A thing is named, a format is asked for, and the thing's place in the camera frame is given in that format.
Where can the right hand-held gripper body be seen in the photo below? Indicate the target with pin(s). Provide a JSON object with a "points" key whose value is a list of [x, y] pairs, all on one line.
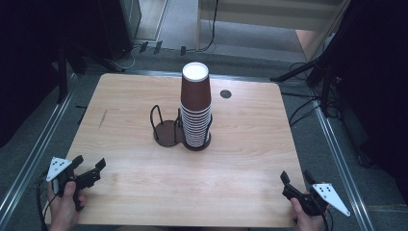
{"points": [[330, 194]]}

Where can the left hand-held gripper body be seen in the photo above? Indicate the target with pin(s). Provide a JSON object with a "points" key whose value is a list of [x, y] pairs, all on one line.
{"points": [[59, 166]]}

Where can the stack of brown cups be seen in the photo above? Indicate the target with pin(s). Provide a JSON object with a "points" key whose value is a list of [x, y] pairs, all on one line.
{"points": [[195, 96]]}

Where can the person's right hand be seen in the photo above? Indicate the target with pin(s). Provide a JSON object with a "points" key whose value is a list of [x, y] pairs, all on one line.
{"points": [[308, 223]]}

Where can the person's left hand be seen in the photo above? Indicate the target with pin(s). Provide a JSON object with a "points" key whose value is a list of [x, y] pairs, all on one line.
{"points": [[64, 211]]}

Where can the black metal stand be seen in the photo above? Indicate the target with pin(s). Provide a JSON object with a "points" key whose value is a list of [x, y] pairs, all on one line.
{"points": [[62, 80]]}

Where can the black round table grommet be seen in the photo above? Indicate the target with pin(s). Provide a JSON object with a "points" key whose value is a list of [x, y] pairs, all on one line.
{"points": [[225, 94]]}

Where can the black tripod stand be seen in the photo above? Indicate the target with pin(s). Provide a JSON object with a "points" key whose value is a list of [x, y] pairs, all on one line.
{"points": [[295, 72]]}

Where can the black curtain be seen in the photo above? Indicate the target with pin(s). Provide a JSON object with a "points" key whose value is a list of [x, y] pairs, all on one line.
{"points": [[378, 64], [29, 48]]}

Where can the dark cabinet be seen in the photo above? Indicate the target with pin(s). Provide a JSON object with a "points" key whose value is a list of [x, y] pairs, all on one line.
{"points": [[118, 25]]}

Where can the small black plug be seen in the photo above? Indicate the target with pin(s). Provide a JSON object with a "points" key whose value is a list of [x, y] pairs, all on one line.
{"points": [[183, 50]]}

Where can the beige shelf unit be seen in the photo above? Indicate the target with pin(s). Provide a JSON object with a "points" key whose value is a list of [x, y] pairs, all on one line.
{"points": [[256, 19]]}

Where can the aluminium floor rail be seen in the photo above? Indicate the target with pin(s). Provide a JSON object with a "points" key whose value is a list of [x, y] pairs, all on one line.
{"points": [[32, 160], [340, 166]]}

